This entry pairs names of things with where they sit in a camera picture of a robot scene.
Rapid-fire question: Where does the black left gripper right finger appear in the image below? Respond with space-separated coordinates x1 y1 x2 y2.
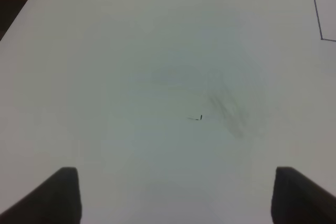
271 167 335 224

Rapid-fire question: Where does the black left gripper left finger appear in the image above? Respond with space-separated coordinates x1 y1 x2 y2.
1 167 82 223

